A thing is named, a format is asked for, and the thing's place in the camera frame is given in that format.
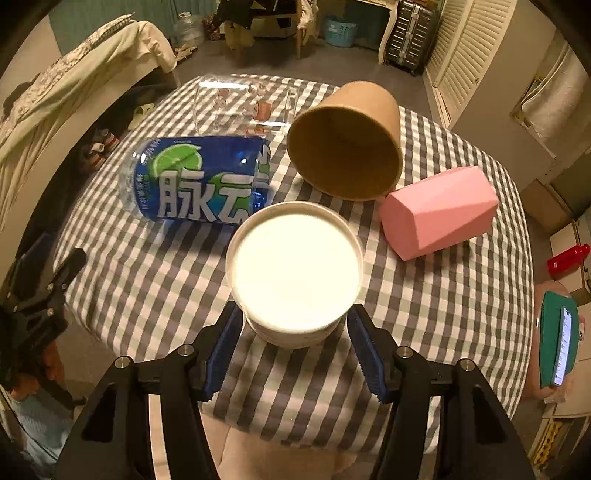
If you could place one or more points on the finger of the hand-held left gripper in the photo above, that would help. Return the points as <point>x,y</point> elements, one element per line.
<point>34,263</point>
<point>69,270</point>

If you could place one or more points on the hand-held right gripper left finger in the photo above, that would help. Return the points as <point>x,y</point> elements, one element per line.
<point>220,355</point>

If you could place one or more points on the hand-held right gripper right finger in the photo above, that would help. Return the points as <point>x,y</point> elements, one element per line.
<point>369,355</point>

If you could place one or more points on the white paper bowl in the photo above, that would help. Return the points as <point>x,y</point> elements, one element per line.
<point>295,267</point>

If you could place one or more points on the pink faceted cup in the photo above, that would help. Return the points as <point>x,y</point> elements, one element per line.
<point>438,207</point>

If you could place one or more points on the brown paper cup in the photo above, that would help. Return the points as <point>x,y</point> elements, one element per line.
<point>344,147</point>

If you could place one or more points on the clear glass cup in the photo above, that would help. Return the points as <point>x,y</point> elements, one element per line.
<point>240,101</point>

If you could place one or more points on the person's left hand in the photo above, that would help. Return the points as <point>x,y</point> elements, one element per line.
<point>51,367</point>

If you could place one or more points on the grey white checkered tablecloth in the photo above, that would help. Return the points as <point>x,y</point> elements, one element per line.
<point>161,286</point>

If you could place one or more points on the person's beige pants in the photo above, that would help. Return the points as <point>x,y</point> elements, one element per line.
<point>277,454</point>

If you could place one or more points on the grey red sneaker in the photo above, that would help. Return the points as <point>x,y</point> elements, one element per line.
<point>108,139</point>
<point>94,156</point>

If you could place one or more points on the blue label plastic bottle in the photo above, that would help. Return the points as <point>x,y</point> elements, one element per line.
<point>198,180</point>

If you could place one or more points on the pale green slipper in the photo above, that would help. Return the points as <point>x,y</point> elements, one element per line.
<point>141,115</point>

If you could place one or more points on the bed with beige blanket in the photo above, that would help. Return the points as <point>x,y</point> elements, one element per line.
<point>69,78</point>

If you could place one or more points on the smartphone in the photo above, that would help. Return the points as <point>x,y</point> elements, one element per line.
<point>564,346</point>

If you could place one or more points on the red bottle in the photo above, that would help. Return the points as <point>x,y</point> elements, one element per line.
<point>565,261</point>

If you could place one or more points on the cardboard box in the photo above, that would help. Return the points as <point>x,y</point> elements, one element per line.
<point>570,240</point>

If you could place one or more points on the clear water jug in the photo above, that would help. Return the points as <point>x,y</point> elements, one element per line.
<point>187,28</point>

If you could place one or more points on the grey wrapped bundle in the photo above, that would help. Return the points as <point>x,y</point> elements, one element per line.
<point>554,104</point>

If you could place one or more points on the wooden chair with dark clothes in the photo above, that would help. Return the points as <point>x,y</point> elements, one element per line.
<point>258,18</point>

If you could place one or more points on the white louvered doors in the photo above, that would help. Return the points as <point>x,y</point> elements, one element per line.
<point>466,50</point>

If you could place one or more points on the grey ribbed suitcase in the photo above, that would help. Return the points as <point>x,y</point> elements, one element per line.
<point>411,34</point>

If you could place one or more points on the teal basket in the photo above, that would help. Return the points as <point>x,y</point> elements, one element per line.
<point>340,31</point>

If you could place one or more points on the white curved-leg table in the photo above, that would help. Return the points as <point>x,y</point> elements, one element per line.
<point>390,27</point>

